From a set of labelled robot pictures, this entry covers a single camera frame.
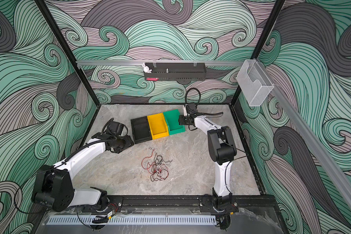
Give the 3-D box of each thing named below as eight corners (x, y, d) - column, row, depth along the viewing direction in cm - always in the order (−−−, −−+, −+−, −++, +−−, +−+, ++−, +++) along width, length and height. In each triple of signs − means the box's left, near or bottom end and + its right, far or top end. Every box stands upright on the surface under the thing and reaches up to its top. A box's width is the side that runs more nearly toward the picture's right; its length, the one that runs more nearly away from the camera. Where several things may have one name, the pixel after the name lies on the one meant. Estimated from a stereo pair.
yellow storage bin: (153, 141, 100) (151, 135, 94) (147, 120, 112) (146, 114, 106) (169, 137, 102) (169, 131, 96) (162, 117, 115) (162, 110, 109)
